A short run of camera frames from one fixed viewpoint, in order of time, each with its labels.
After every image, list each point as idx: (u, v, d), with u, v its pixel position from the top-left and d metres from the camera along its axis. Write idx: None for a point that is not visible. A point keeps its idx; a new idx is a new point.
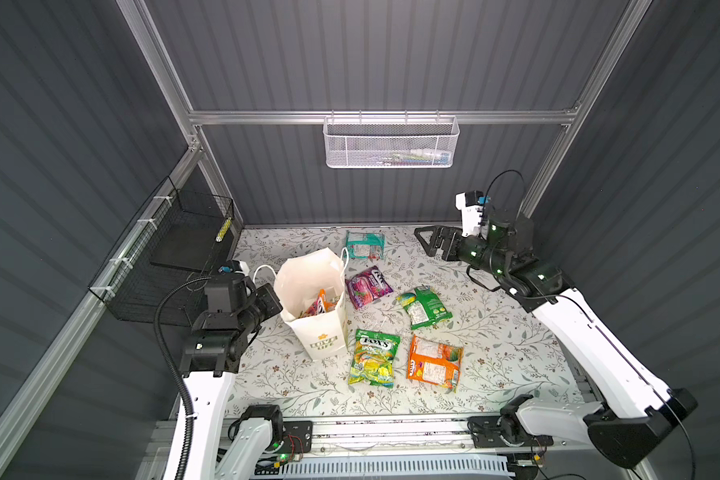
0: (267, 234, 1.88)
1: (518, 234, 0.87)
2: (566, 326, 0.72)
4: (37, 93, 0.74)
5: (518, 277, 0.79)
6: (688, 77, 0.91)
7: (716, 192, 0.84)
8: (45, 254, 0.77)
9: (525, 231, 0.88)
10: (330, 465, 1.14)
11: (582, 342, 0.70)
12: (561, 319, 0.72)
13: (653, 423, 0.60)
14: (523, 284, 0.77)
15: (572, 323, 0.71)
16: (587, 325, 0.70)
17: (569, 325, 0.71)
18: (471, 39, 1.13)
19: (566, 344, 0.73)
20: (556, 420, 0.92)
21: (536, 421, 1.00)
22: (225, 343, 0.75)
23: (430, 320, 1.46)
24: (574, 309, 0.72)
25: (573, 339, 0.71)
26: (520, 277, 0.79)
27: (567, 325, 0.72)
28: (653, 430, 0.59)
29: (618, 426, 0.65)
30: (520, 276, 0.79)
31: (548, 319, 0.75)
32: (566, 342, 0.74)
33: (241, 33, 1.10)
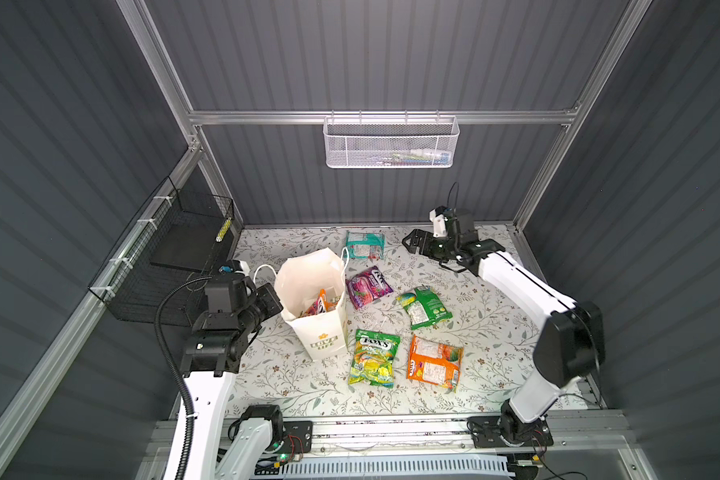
0: (267, 234, 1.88)
1: (462, 222, 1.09)
2: (500, 275, 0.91)
4: (37, 92, 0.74)
5: (465, 250, 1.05)
6: (688, 78, 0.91)
7: (716, 192, 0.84)
8: (45, 255, 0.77)
9: (466, 216, 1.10)
10: (330, 465, 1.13)
11: (511, 280, 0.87)
12: (496, 269, 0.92)
13: (559, 323, 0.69)
14: (467, 254, 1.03)
15: (504, 270, 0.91)
16: (513, 270, 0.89)
17: (502, 271, 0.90)
18: (471, 39, 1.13)
19: (506, 291, 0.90)
20: (532, 388, 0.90)
21: (520, 402, 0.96)
22: (225, 343, 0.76)
23: (430, 320, 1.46)
24: (502, 261, 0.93)
25: (505, 283, 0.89)
26: (467, 249, 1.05)
27: (501, 272, 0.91)
28: (557, 326, 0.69)
29: (543, 339, 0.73)
30: (467, 249, 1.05)
31: (489, 275, 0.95)
32: (505, 289, 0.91)
33: (241, 33, 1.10)
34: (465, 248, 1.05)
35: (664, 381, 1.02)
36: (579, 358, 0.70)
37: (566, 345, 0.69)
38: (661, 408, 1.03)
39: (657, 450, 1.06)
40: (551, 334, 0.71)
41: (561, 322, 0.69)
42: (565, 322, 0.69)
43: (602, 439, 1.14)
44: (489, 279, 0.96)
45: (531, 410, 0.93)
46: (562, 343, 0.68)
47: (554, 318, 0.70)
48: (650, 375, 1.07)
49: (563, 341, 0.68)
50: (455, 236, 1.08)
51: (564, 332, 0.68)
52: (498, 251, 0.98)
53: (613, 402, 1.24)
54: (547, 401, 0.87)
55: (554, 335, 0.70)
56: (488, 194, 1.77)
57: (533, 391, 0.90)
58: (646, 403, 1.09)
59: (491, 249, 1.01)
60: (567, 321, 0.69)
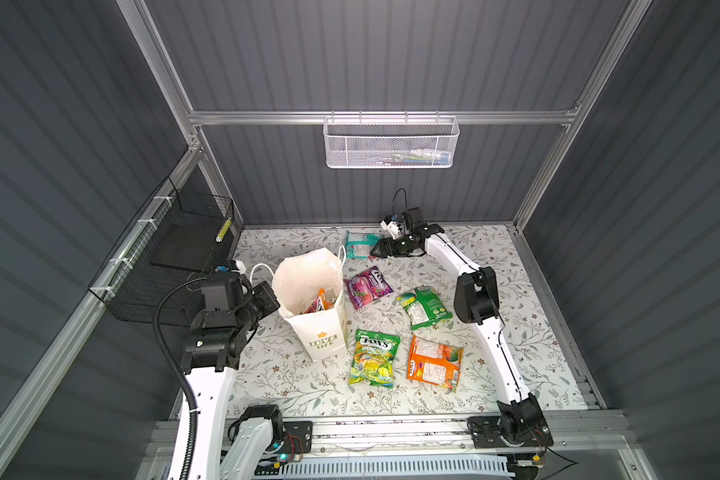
0: (267, 234, 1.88)
1: (414, 212, 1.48)
2: (439, 251, 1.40)
4: (38, 93, 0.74)
5: (416, 232, 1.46)
6: (688, 77, 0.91)
7: (716, 193, 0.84)
8: (45, 255, 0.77)
9: (415, 210, 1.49)
10: (330, 465, 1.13)
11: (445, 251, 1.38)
12: (436, 244, 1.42)
13: (464, 278, 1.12)
14: (417, 234, 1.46)
15: (441, 245, 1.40)
16: (446, 246, 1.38)
17: (440, 246, 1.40)
18: (471, 39, 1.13)
19: (440, 257, 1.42)
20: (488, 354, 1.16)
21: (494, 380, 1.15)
22: (225, 339, 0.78)
23: (430, 320, 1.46)
24: (439, 238, 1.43)
25: (440, 252, 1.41)
26: (417, 231, 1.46)
27: (440, 246, 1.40)
28: (462, 281, 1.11)
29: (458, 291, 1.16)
30: (417, 231, 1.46)
31: (431, 248, 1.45)
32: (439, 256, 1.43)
33: (241, 33, 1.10)
34: (416, 231, 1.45)
35: (664, 381, 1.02)
36: (477, 302, 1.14)
37: (467, 292, 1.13)
38: (662, 408, 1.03)
39: (656, 450, 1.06)
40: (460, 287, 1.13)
41: (465, 278, 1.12)
42: (467, 278, 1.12)
43: (602, 439, 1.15)
44: (430, 251, 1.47)
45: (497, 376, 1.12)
46: (464, 292, 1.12)
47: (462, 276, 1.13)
48: (649, 375, 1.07)
49: (466, 290, 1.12)
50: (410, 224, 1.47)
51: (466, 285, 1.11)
52: (438, 231, 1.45)
53: (613, 402, 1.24)
54: (499, 357, 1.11)
55: (461, 287, 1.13)
56: (489, 194, 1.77)
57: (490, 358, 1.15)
58: (646, 403, 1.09)
59: (435, 230, 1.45)
60: (469, 278, 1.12)
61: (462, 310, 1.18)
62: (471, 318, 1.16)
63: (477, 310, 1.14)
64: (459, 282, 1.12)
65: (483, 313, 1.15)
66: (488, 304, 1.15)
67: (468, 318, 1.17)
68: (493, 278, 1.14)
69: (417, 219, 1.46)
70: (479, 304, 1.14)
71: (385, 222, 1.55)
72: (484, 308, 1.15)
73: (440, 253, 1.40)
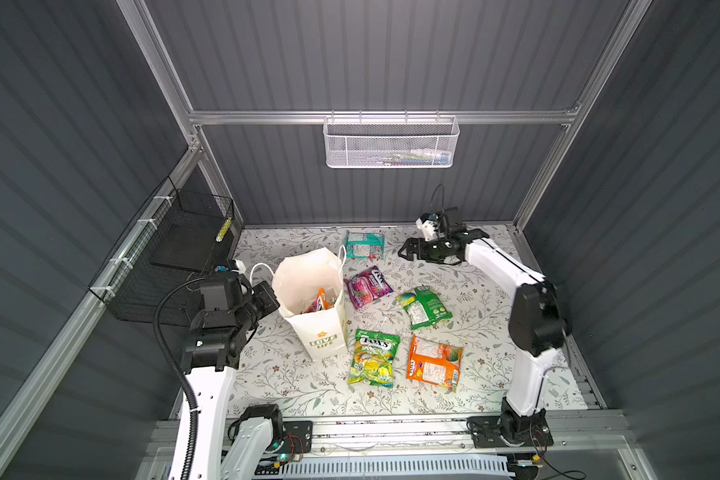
0: (267, 234, 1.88)
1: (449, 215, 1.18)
2: (485, 260, 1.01)
4: (38, 93, 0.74)
5: (453, 238, 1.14)
6: (688, 77, 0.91)
7: (716, 192, 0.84)
8: (45, 255, 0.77)
9: (454, 210, 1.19)
10: (330, 465, 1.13)
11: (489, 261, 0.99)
12: (477, 252, 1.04)
13: (528, 291, 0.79)
14: (455, 241, 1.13)
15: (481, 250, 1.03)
16: (495, 252, 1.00)
17: (481, 253, 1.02)
18: (471, 39, 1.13)
19: (487, 271, 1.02)
20: (518, 371, 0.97)
21: (513, 392, 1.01)
22: (225, 339, 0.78)
23: (430, 320, 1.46)
24: (482, 244, 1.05)
25: (487, 265, 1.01)
26: (455, 237, 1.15)
27: (480, 253, 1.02)
28: (525, 294, 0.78)
29: (514, 309, 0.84)
30: (454, 237, 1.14)
31: (472, 258, 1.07)
32: (486, 270, 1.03)
33: (241, 33, 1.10)
34: (453, 237, 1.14)
35: (664, 381, 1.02)
36: (546, 326, 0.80)
37: (533, 312, 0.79)
38: (662, 408, 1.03)
39: (656, 450, 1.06)
40: (520, 303, 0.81)
41: (529, 291, 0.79)
42: (533, 291, 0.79)
43: (602, 439, 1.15)
44: (472, 262, 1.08)
45: (521, 395, 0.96)
46: (530, 311, 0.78)
47: (524, 288, 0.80)
48: (650, 375, 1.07)
49: (531, 308, 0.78)
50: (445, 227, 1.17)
51: (532, 300, 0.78)
52: (483, 238, 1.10)
53: (613, 402, 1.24)
54: (533, 382, 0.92)
55: (520, 302, 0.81)
56: (489, 194, 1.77)
57: (519, 374, 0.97)
58: (646, 403, 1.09)
59: (477, 236, 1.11)
60: (535, 291, 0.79)
61: (518, 337, 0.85)
62: (535, 348, 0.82)
63: (544, 338, 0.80)
64: (520, 296, 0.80)
65: (551, 343, 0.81)
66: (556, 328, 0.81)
67: (528, 349, 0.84)
68: (562, 291, 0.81)
69: (455, 222, 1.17)
70: (549, 329, 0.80)
71: (419, 220, 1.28)
72: (554, 335, 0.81)
73: (488, 263, 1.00)
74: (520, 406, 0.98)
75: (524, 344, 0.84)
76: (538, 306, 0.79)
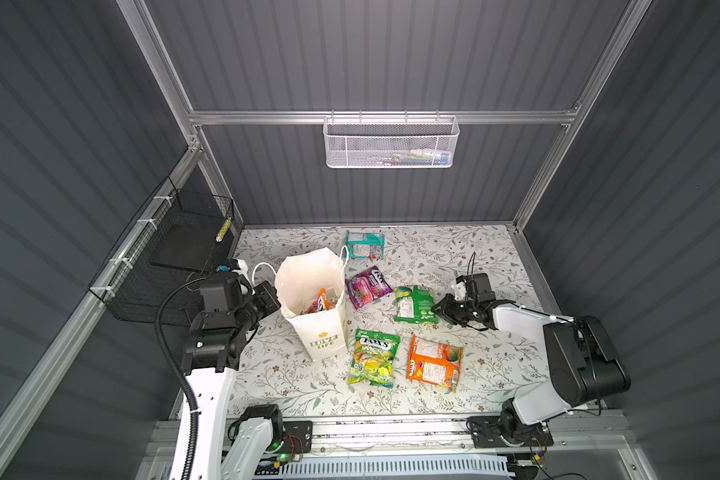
0: (267, 234, 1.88)
1: (475, 283, 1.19)
2: (511, 317, 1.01)
4: (39, 94, 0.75)
5: (481, 307, 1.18)
6: (688, 77, 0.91)
7: (717, 192, 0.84)
8: (45, 254, 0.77)
9: (481, 275, 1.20)
10: (330, 465, 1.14)
11: (516, 314, 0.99)
12: (503, 313, 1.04)
13: (557, 329, 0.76)
14: (483, 311, 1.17)
15: (506, 311, 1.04)
16: (521, 308, 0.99)
17: (505, 313, 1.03)
18: (470, 40, 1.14)
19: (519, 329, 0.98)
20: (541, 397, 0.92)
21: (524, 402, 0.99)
22: (225, 340, 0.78)
23: (416, 317, 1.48)
24: (508, 306, 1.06)
25: (516, 321, 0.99)
26: (483, 306, 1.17)
27: (505, 314, 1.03)
28: (552, 331, 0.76)
29: (551, 354, 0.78)
30: (483, 307, 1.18)
31: (502, 321, 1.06)
32: (519, 329, 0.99)
33: (241, 33, 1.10)
34: (481, 306, 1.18)
35: (663, 381, 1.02)
36: (590, 371, 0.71)
37: (568, 352, 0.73)
38: (662, 409, 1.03)
39: (657, 450, 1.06)
40: (554, 345, 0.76)
41: (559, 328, 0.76)
42: (562, 328, 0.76)
43: (602, 439, 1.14)
44: (504, 326, 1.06)
45: (532, 411, 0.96)
46: (564, 350, 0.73)
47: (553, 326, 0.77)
48: (649, 376, 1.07)
49: (564, 347, 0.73)
50: (473, 295, 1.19)
51: (562, 337, 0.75)
52: (510, 303, 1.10)
53: (613, 402, 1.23)
54: (551, 412, 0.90)
55: (552, 340, 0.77)
56: (489, 194, 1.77)
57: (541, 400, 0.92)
58: (646, 403, 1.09)
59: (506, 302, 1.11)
60: (566, 329, 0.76)
61: (563, 389, 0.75)
62: (584, 402, 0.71)
63: (591, 387, 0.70)
64: (550, 332, 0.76)
65: (601, 394, 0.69)
66: (606, 378, 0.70)
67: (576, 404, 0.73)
68: (603, 332, 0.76)
69: (484, 289, 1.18)
70: (597, 377, 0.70)
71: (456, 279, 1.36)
72: (604, 385, 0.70)
73: (514, 318, 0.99)
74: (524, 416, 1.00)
75: (569, 397, 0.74)
76: (572, 345, 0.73)
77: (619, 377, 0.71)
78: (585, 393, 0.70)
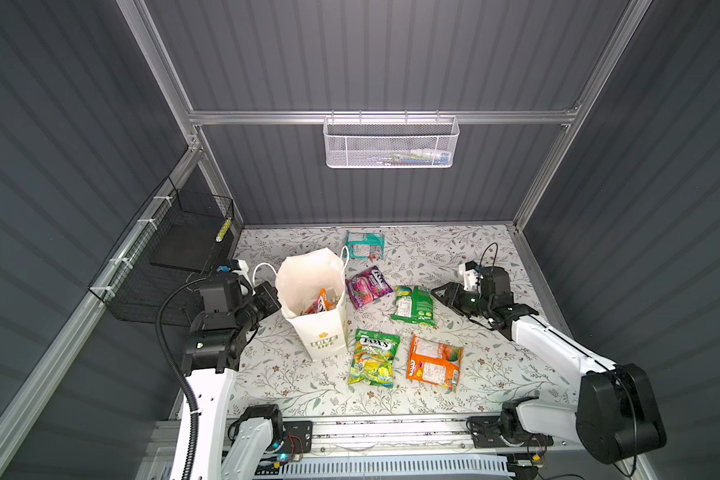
0: (267, 234, 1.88)
1: (496, 281, 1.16)
2: (538, 340, 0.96)
4: (38, 94, 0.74)
5: (497, 313, 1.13)
6: (688, 78, 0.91)
7: (717, 192, 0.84)
8: (45, 254, 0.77)
9: (501, 274, 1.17)
10: (330, 465, 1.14)
11: (546, 341, 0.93)
12: (531, 334, 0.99)
13: (599, 385, 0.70)
14: (499, 318, 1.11)
15: (535, 333, 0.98)
16: (552, 336, 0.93)
17: (534, 334, 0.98)
18: (470, 40, 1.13)
19: (545, 356, 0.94)
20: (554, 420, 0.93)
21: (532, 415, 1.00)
22: (225, 340, 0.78)
23: (413, 316, 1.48)
24: (536, 324, 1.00)
25: (543, 346, 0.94)
26: (499, 311, 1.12)
27: (534, 334, 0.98)
28: (594, 387, 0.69)
29: (585, 406, 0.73)
30: (498, 313, 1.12)
31: (525, 339, 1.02)
32: (544, 354, 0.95)
33: (241, 33, 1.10)
34: (498, 311, 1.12)
35: (663, 381, 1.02)
36: (629, 430, 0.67)
37: (607, 411, 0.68)
38: (662, 409, 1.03)
39: (656, 450, 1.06)
40: (592, 400, 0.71)
41: (601, 384, 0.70)
42: (603, 384, 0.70)
43: None
44: (526, 343, 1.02)
45: (536, 423, 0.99)
46: (604, 410, 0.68)
47: (593, 379, 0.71)
48: (649, 376, 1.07)
49: (604, 405, 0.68)
50: (491, 295, 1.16)
51: (604, 394, 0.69)
52: (530, 313, 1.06)
53: None
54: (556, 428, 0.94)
55: (590, 394, 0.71)
56: (489, 194, 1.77)
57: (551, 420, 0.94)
58: None
59: (523, 311, 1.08)
60: (608, 385, 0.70)
61: (592, 440, 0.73)
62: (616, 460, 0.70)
63: (627, 447, 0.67)
64: (591, 390, 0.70)
65: (636, 453, 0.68)
66: (644, 439, 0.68)
67: (604, 456, 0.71)
68: (648, 387, 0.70)
69: (502, 290, 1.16)
70: (635, 437, 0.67)
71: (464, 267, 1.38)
72: (640, 443, 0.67)
73: (544, 348, 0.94)
74: (526, 424, 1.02)
75: (600, 450, 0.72)
76: (612, 403, 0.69)
77: (656, 434, 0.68)
78: (619, 453, 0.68)
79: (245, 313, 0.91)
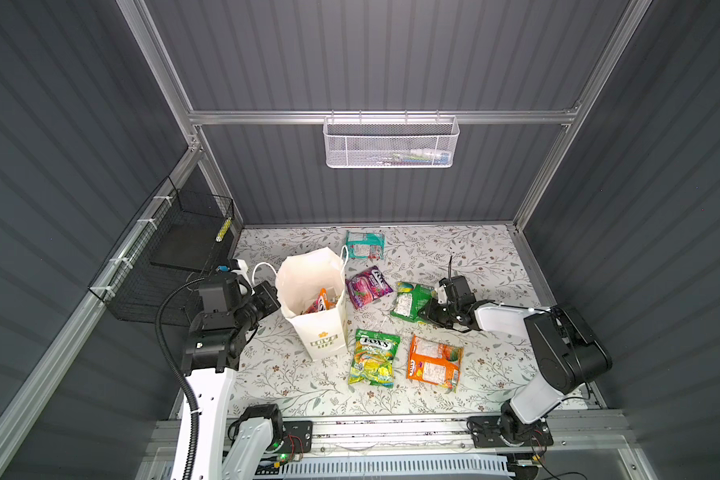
0: (267, 234, 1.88)
1: (456, 286, 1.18)
2: (492, 315, 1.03)
4: (38, 93, 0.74)
5: (464, 311, 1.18)
6: (688, 77, 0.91)
7: (716, 192, 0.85)
8: (45, 254, 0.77)
9: (460, 278, 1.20)
10: (330, 465, 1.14)
11: (496, 312, 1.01)
12: (482, 311, 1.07)
13: (536, 319, 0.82)
14: (466, 314, 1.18)
15: (485, 309, 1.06)
16: (500, 305, 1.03)
17: (485, 311, 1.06)
18: (470, 40, 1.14)
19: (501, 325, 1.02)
20: (535, 392, 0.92)
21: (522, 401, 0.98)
22: (225, 340, 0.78)
23: (412, 315, 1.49)
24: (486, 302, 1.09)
25: (498, 318, 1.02)
26: (465, 309, 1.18)
27: (484, 312, 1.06)
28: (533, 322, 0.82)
29: (537, 346, 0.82)
30: (465, 310, 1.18)
31: (484, 321, 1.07)
32: (500, 325, 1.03)
33: (241, 33, 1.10)
34: (464, 309, 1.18)
35: (663, 381, 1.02)
36: (575, 354, 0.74)
37: (551, 340, 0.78)
38: (662, 408, 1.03)
39: (657, 450, 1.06)
40: (537, 335, 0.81)
41: (539, 318, 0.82)
42: (540, 319, 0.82)
43: (601, 439, 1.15)
44: (486, 325, 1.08)
45: (532, 412, 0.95)
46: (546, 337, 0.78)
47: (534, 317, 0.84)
48: (649, 376, 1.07)
49: (546, 334, 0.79)
50: (455, 298, 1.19)
51: (541, 324, 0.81)
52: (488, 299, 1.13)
53: (614, 402, 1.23)
54: (550, 405, 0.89)
55: (535, 332, 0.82)
56: (488, 194, 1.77)
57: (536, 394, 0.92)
58: (645, 403, 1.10)
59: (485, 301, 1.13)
60: (544, 317, 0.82)
61: (554, 378, 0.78)
62: (573, 386, 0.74)
63: (577, 369, 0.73)
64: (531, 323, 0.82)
65: (588, 376, 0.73)
66: (591, 359, 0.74)
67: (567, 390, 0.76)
68: (579, 318, 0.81)
69: (464, 292, 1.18)
70: (582, 360, 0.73)
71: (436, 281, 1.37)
72: (589, 366, 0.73)
73: (496, 317, 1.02)
74: (525, 416, 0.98)
75: (561, 384, 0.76)
76: (553, 332, 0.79)
77: (601, 357, 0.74)
78: (572, 377, 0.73)
79: (245, 313, 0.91)
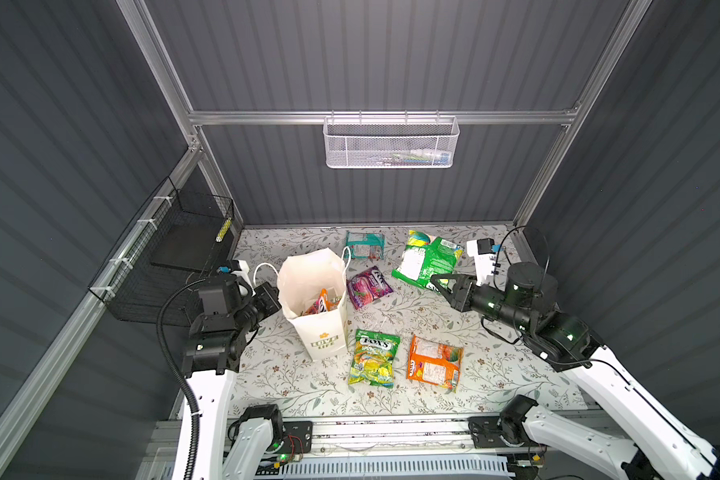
0: (267, 234, 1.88)
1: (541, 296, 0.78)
2: (611, 399, 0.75)
4: (38, 93, 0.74)
5: (549, 342, 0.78)
6: (689, 77, 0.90)
7: (716, 193, 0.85)
8: (45, 254, 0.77)
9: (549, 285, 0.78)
10: (330, 466, 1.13)
11: (623, 405, 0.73)
12: (598, 381, 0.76)
13: None
14: (553, 348, 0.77)
15: (608, 384, 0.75)
16: (631, 394, 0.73)
17: (606, 386, 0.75)
18: (471, 41, 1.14)
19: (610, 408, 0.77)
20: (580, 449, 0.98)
21: (549, 436, 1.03)
22: (226, 343, 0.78)
23: (420, 280, 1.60)
24: (607, 370, 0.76)
25: (615, 405, 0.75)
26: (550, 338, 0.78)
27: (604, 387, 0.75)
28: None
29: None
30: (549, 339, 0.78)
31: (585, 384, 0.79)
32: (608, 406, 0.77)
33: (241, 32, 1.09)
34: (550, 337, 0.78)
35: (666, 381, 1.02)
36: None
37: None
38: None
39: None
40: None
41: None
42: None
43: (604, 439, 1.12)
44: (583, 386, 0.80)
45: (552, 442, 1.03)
46: None
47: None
48: (651, 376, 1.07)
49: None
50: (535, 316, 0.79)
51: None
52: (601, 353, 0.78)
53: None
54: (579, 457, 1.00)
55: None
56: (488, 194, 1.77)
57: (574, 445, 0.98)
58: None
59: (582, 338, 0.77)
60: None
61: None
62: None
63: None
64: None
65: None
66: None
67: None
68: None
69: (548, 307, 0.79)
70: None
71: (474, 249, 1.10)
72: None
73: (617, 406, 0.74)
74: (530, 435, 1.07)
75: None
76: None
77: None
78: None
79: (246, 314, 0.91)
